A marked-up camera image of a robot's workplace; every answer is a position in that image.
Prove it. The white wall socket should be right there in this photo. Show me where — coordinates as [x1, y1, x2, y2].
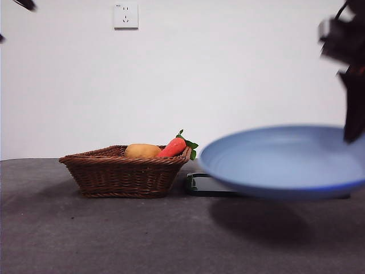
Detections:
[113, 3, 139, 30]

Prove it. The brown wicker basket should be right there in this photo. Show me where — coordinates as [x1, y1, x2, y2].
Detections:
[59, 144, 192, 199]

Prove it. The orange carrot with green leaves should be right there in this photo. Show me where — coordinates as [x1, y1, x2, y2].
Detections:
[156, 129, 199, 161]

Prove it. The light blue round plate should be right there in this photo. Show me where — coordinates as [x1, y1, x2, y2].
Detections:
[198, 124, 365, 200]

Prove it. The black rectangular tray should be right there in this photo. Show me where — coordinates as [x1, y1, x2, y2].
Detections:
[186, 172, 240, 198]

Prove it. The yellow potato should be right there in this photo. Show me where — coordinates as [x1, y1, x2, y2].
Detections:
[124, 143, 163, 159]

